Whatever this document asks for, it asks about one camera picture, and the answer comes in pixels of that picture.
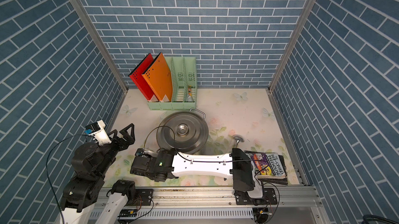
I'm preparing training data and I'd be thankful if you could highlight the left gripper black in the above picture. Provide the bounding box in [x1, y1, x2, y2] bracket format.
[93, 122, 135, 177]

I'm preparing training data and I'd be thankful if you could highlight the steel pot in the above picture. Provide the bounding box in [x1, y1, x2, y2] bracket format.
[155, 108, 209, 156]

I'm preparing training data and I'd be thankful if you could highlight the steel pot lid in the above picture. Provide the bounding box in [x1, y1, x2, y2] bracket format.
[156, 111, 209, 155]

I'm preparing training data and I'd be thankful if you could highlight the metal ladle spoon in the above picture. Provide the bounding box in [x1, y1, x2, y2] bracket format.
[232, 135, 245, 148]

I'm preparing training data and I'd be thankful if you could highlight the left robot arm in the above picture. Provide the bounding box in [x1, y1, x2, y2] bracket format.
[59, 120, 135, 224]

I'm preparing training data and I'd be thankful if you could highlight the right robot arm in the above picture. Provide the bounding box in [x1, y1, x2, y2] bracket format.
[130, 148, 264, 199]

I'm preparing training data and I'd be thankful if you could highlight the small circuit board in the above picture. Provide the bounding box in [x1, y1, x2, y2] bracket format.
[118, 209, 138, 219]

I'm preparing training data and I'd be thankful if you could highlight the red folder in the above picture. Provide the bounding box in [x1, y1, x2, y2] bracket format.
[129, 53, 158, 102]

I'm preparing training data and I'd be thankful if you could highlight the orange folder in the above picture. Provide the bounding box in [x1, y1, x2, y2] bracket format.
[142, 52, 173, 102]

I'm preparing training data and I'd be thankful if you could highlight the green file organizer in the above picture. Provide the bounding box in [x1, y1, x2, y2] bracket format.
[148, 57, 197, 111]

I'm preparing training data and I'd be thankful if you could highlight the colourful children's book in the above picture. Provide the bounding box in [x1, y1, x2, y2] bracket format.
[245, 151, 288, 186]

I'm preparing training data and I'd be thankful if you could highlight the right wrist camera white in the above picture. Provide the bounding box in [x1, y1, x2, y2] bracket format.
[135, 148, 158, 158]

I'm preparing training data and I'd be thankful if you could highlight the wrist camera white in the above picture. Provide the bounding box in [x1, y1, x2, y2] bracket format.
[135, 148, 158, 158]
[85, 120, 112, 146]

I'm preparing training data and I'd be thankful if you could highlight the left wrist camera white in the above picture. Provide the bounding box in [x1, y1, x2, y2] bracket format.
[85, 120, 112, 146]

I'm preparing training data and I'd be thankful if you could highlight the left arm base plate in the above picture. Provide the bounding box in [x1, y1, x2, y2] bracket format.
[126, 188, 154, 206]

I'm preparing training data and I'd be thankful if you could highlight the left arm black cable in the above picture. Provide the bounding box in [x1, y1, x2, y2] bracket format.
[46, 134, 94, 224]

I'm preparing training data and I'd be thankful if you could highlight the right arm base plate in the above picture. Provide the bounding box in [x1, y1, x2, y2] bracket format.
[233, 188, 278, 206]

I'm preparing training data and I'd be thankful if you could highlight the aluminium front rail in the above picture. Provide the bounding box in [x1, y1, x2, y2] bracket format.
[59, 185, 328, 224]

